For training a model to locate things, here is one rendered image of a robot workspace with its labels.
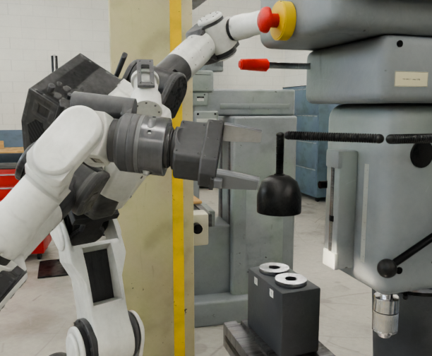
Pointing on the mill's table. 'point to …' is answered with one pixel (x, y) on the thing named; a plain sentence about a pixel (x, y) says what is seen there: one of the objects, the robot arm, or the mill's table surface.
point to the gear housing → (382, 71)
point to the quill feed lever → (389, 268)
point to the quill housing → (399, 193)
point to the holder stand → (284, 309)
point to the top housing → (361, 21)
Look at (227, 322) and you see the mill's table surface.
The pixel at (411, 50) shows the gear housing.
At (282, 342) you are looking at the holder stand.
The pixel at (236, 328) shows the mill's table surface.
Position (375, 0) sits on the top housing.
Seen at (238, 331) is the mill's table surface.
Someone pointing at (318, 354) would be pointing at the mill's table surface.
